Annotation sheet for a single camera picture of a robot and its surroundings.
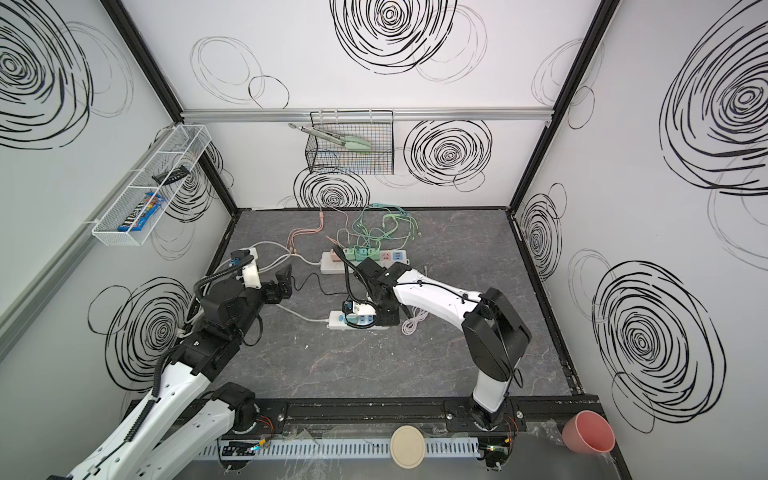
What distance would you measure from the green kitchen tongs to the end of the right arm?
16.5 inches

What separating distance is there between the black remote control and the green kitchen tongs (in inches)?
12.7

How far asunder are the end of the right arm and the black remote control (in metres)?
0.56

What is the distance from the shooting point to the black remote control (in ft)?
2.52

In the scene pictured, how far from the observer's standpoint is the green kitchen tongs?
891mm

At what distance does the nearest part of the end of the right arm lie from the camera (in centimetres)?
61
